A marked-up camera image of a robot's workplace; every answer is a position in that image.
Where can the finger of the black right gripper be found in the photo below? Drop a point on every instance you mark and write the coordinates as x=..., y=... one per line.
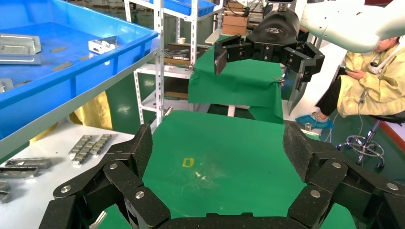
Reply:
x=232, y=50
x=308, y=61

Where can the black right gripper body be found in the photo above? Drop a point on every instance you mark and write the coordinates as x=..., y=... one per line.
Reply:
x=275, y=34

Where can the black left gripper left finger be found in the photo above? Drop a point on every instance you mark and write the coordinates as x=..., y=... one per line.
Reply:
x=123, y=177

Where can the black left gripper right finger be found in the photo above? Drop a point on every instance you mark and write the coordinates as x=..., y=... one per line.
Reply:
x=329, y=177

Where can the silver sheet metal bracket plate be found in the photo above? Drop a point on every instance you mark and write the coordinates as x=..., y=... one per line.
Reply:
x=4, y=85
x=19, y=45

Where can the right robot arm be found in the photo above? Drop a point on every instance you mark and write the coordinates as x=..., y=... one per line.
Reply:
x=348, y=28

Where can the brown cardboard box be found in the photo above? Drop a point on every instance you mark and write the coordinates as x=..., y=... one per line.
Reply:
x=235, y=8
x=234, y=25

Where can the silver binder clip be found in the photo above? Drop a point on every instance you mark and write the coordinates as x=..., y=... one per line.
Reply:
x=307, y=127
x=98, y=220
x=280, y=81
x=168, y=111

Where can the green table cloth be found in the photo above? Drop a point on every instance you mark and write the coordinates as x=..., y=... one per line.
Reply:
x=237, y=85
x=221, y=177

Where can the dark smartphone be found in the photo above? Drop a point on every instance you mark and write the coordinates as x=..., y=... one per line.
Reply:
x=345, y=69

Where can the white slotted-angle storage rack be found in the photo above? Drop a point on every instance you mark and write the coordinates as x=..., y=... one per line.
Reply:
x=193, y=38

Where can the small white cup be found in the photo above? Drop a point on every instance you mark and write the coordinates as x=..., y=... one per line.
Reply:
x=181, y=40

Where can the yellow plastic sheet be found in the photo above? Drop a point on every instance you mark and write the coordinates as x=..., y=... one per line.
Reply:
x=95, y=110

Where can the person in yellow coat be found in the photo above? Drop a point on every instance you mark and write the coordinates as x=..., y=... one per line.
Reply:
x=373, y=94

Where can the chrome stool base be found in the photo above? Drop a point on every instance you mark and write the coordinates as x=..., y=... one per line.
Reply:
x=392, y=118

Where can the grey metal channel part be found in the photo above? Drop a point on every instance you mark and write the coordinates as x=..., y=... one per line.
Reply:
x=17, y=172
x=28, y=163

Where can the large blue plastic bin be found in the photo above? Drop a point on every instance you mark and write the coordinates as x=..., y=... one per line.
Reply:
x=47, y=91

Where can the brown tape strip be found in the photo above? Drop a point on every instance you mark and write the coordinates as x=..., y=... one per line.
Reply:
x=58, y=49
x=22, y=83
x=84, y=58
x=62, y=65

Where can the white connector block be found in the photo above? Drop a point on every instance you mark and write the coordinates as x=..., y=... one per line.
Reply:
x=99, y=46

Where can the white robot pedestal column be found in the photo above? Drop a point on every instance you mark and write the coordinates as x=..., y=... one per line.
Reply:
x=319, y=91

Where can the silver notched metal rail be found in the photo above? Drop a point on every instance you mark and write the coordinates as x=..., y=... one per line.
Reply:
x=80, y=145
x=101, y=143
x=83, y=156

